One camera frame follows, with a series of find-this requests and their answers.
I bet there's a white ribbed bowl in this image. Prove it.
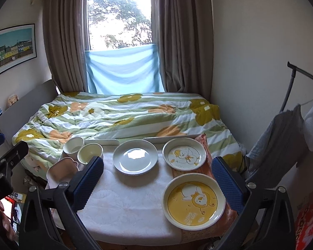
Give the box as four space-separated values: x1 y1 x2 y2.
63 137 85 160

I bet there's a white bed footboard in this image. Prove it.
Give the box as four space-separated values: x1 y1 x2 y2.
84 134 198 146

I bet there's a yellow bear pattern plate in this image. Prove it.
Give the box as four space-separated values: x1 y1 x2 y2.
161 173 226 231

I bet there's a cream flower pattern bowl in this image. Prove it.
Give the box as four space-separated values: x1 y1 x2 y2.
77 143 103 165

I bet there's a red patterned bag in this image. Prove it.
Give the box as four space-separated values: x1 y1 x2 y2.
295 191 313 249

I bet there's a green floral striped duvet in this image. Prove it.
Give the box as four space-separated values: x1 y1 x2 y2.
11 92 245 178

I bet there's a grey hanging garment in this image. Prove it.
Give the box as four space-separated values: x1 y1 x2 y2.
246 104 309 189

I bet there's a framed houses picture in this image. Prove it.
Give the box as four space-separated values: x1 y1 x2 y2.
0 24 37 75

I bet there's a white table cloth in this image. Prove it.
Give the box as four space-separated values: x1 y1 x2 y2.
77 146 181 246

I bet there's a pink bear shaped dish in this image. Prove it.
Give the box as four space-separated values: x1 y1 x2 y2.
47 157 79 184

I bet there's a plain white plate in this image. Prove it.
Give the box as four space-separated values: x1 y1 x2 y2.
112 139 158 175

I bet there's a right brown curtain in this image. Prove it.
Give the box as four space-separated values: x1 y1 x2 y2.
151 0 214 100

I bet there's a red phone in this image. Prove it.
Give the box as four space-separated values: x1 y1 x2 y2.
1 192 25 232

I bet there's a window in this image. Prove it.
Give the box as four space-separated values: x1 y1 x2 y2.
86 0 152 51

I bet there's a white duck pattern plate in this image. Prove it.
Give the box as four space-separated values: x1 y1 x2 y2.
162 137 207 172

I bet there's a grey bed headboard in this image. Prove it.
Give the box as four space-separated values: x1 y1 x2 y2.
0 80 58 146

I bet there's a black clothes rack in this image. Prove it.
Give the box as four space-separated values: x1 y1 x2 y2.
279 61 313 112

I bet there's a light blue window cloth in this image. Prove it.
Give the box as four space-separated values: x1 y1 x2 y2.
85 44 164 95

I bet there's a left brown curtain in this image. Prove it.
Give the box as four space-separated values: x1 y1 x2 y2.
43 0 88 93

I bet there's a small figurine on headboard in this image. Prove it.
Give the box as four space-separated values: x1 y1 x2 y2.
8 94 19 107

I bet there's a brown curtain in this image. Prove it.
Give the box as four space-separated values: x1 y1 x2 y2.
151 0 214 100
43 0 88 93

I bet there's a person's left hand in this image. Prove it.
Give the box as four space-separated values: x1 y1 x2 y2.
0 201 16 241

